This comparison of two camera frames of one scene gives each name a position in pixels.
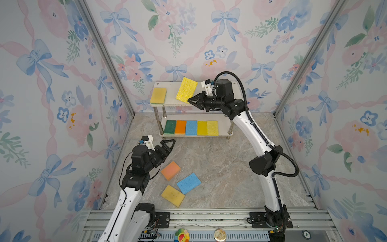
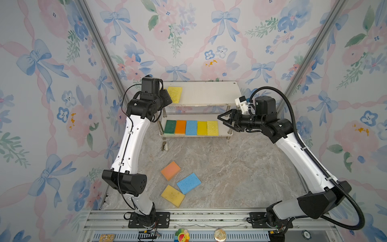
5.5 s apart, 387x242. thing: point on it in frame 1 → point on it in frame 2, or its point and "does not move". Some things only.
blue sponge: (191, 128) does not move
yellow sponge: (212, 129) does not move
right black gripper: (200, 98) → (234, 116)
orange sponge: (180, 127) does not move
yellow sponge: (202, 128) does not move
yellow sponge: (187, 90) → (175, 94)
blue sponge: (189, 183) does not move
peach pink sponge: (170, 171) does not move
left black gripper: (163, 155) → (164, 94)
